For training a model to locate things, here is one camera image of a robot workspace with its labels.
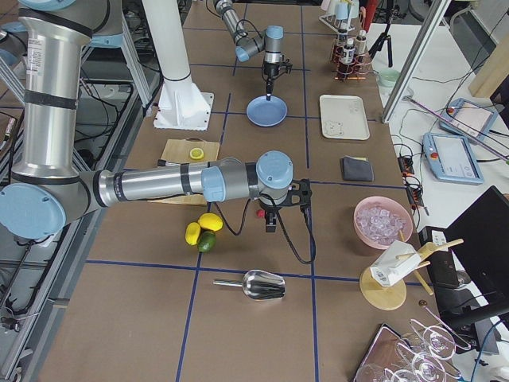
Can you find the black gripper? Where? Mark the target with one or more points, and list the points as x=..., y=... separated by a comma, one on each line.
x=270, y=71
x=269, y=209

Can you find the blue plate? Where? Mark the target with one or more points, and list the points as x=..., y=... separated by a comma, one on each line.
x=265, y=112

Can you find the whole yellow lemon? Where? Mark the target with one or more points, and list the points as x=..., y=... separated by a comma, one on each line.
x=210, y=221

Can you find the steel ice scoop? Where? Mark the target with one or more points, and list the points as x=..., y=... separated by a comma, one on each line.
x=258, y=285

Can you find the green lime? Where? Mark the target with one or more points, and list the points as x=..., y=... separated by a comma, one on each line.
x=206, y=241

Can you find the cream bear tray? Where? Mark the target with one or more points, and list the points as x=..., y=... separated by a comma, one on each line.
x=343, y=117

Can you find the dark drink bottle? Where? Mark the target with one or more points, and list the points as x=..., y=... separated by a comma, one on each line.
x=360, y=42
x=341, y=39
x=348, y=52

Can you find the white cup rack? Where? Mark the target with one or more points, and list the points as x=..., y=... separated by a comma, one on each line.
x=339, y=14

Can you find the grey yellow cleaning cloth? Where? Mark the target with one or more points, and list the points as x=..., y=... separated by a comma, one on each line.
x=355, y=169

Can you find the lemon half slice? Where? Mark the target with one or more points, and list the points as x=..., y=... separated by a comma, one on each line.
x=196, y=153

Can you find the pink bowl of ice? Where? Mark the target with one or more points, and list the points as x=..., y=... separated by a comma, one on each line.
x=380, y=221

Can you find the wooden cutting board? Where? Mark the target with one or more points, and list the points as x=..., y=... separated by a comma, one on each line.
x=189, y=150

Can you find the green bowl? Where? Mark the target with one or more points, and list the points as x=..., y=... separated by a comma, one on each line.
x=388, y=77

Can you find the steel muddler black cap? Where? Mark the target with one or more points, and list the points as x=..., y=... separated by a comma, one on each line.
x=163, y=163

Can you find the white paper box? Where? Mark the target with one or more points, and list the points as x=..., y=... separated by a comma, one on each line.
x=394, y=264

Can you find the wooden cup stand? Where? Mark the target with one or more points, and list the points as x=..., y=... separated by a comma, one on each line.
x=391, y=298

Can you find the black tripod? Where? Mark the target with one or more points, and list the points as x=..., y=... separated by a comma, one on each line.
x=392, y=11

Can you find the blue teach pendant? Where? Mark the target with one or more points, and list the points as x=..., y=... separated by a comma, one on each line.
x=451, y=159
x=468, y=118

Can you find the glass cup tray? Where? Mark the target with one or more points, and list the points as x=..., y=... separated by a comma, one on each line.
x=423, y=354

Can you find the black monitor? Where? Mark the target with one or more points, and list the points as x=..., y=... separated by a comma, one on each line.
x=483, y=227

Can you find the copper wire bottle rack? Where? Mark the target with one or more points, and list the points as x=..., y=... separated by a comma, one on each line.
x=357, y=70

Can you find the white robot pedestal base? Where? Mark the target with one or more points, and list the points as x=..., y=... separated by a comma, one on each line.
x=181, y=105

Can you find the aluminium frame post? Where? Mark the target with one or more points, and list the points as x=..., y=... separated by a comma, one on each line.
x=431, y=22

